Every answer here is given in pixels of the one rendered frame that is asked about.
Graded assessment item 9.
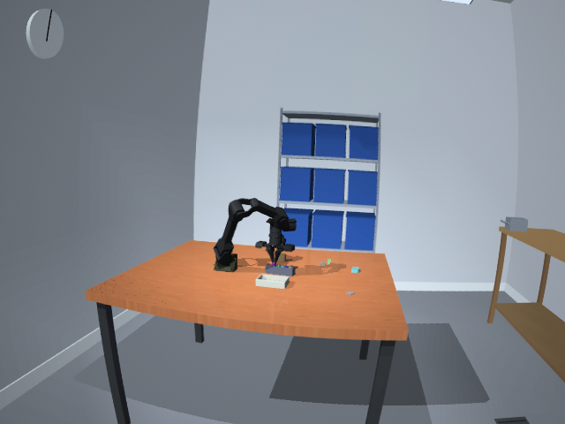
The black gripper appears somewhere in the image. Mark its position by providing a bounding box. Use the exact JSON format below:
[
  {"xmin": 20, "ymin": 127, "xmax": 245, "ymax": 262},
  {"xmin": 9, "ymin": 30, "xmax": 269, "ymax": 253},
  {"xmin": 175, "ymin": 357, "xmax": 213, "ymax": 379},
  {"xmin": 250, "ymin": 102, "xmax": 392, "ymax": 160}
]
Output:
[{"xmin": 255, "ymin": 232, "xmax": 295, "ymax": 263}]

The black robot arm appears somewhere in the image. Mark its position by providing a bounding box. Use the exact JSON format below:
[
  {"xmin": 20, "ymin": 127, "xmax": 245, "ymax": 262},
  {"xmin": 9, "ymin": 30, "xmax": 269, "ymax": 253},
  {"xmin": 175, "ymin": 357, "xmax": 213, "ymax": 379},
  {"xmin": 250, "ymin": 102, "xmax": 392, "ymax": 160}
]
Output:
[{"xmin": 213, "ymin": 198, "xmax": 297, "ymax": 266}]

